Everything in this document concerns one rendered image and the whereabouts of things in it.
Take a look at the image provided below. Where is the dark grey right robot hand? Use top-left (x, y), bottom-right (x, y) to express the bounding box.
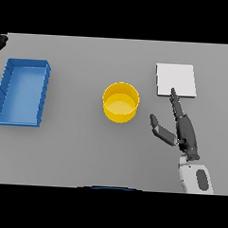
top-left (147, 86), bottom-right (204, 162)

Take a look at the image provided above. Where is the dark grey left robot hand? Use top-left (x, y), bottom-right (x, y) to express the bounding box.
top-left (0, 34), bottom-right (9, 54)

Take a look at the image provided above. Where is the pale square measuring scale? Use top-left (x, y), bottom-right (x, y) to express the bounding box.
top-left (154, 62), bottom-right (199, 99)

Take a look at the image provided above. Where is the yellow bowl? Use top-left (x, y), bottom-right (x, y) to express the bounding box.
top-left (100, 81), bottom-right (141, 125)

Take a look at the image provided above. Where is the blue tray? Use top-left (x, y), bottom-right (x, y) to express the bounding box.
top-left (0, 57), bottom-right (52, 129)

